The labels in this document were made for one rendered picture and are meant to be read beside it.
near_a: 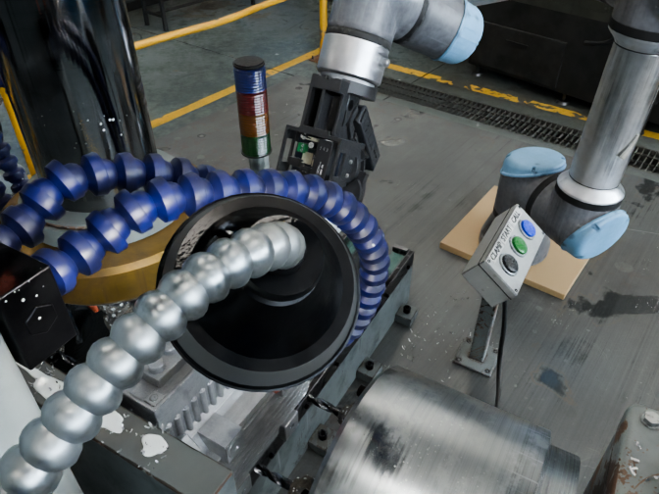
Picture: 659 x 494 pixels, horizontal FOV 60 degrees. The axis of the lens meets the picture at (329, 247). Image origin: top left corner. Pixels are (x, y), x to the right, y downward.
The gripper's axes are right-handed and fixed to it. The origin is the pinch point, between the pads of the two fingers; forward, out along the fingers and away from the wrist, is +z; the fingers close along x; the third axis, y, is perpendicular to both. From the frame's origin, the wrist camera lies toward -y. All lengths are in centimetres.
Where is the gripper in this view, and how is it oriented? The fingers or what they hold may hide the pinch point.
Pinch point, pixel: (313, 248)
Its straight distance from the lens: 70.1
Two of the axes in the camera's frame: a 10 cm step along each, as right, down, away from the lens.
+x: 8.7, 3.1, -4.0
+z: -2.5, 9.5, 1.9
